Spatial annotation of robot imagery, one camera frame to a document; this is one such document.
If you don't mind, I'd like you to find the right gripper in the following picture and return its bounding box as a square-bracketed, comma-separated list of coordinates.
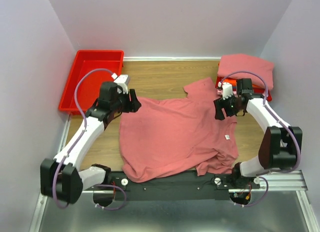
[212, 92, 242, 120]

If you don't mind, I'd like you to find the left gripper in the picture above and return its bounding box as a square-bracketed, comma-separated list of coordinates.
[111, 88, 142, 113]

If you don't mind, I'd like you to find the pink t-shirt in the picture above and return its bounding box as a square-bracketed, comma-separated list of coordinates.
[119, 78, 238, 183]

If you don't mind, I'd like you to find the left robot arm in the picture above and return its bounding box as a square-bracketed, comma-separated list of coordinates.
[40, 75, 141, 204]

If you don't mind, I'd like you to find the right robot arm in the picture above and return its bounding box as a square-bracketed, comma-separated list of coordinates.
[214, 78, 303, 188]

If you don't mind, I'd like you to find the folded pink shirt on stack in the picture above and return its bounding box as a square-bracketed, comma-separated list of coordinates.
[217, 54, 275, 90]

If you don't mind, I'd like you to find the folded red shirt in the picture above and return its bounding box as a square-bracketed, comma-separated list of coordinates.
[262, 90, 273, 102]
[215, 77, 223, 90]

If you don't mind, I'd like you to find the folded orange shirt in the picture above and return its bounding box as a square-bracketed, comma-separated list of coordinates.
[223, 78, 264, 91]

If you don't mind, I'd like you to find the red plastic bin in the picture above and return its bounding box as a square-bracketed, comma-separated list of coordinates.
[58, 50, 124, 115]

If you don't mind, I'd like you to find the folded bottom red shirt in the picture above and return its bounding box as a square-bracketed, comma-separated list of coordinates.
[262, 90, 273, 102]

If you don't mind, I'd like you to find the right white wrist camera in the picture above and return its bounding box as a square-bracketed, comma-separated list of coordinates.
[217, 83, 234, 100]

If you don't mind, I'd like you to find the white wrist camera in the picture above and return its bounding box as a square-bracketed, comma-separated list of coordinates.
[217, 83, 234, 100]
[111, 73, 130, 94]

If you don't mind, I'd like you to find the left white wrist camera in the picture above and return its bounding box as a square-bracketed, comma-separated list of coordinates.
[111, 73, 130, 94]

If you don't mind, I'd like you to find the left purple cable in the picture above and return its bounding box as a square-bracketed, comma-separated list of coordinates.
[52, 68, 118, 209]

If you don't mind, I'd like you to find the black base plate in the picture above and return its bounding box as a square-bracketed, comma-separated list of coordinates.
[82, 169, 261, 202]

